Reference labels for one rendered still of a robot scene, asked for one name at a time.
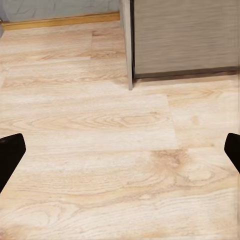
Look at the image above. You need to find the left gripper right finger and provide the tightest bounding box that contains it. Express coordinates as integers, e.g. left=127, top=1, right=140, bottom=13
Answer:
left=224, top=133, right=240, bottom=173

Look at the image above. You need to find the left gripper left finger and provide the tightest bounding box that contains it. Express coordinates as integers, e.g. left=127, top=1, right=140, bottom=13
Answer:
left=0, top=133, right=26, bottom=193

